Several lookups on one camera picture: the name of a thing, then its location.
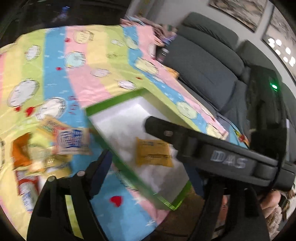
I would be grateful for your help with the yellow snack packet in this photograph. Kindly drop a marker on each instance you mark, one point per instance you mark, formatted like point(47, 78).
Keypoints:
point(153, 152)

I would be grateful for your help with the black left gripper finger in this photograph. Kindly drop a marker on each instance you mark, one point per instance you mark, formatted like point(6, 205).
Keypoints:
point(63, 210)

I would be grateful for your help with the white blue snack packet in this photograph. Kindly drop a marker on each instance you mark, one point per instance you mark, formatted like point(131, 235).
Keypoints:
point(72, 141)

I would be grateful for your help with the dark grey sofa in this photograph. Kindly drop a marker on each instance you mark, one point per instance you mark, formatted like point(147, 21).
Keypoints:
point(225, 76)

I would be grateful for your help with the colourful cartoon striped cloth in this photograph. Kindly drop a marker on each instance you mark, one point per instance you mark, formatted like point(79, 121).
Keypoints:
point(61, 71)

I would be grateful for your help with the pale green snack packet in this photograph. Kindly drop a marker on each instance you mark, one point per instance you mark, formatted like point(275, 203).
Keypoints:
point(45, 163)

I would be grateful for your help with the framed wall picture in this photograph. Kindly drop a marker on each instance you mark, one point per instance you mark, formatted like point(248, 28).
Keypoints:
point(247, 12)
point(281, 39)

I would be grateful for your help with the orange snack packet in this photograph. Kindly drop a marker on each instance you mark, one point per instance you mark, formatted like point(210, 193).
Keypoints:
point(19, 151)

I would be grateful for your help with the black camera box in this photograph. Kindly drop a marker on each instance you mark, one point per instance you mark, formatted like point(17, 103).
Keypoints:
point(266, 113)

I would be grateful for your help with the yellow-green cracker packet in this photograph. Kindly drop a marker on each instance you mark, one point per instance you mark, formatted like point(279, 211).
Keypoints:
point(49, 125)

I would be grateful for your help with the green white cardboard box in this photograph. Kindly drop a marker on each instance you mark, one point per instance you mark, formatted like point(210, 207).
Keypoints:
point(118, 125)

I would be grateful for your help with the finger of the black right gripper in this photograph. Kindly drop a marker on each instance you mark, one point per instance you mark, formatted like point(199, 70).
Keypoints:
point(185, 140)

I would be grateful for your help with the red white snack packet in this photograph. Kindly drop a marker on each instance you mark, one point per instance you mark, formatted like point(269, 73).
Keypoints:
point(28, 189)

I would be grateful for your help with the dark plastic bottle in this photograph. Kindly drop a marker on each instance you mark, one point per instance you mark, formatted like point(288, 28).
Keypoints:
point(161, 54)

